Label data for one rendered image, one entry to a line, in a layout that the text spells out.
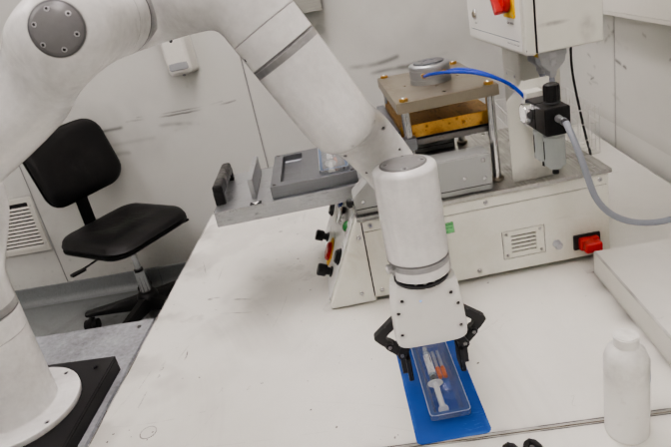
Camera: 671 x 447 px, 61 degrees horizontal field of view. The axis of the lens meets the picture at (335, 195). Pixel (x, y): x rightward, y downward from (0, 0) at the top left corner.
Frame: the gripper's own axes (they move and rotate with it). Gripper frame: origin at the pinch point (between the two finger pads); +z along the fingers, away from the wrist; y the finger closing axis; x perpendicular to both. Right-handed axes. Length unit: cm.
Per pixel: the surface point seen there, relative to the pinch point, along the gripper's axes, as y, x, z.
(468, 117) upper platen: 16.3, 31.2, -26.8
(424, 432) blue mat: -3.8, -9.5, 3.3
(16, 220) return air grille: -177, 204, 29
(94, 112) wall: -119, 201, -17
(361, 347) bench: -10.5, 11.4, 3.4
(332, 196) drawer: -10.9, 30.2, -17.4
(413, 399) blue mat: -4.2, -3.0, 3.3
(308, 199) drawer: -15.3, 30.1, -17.7
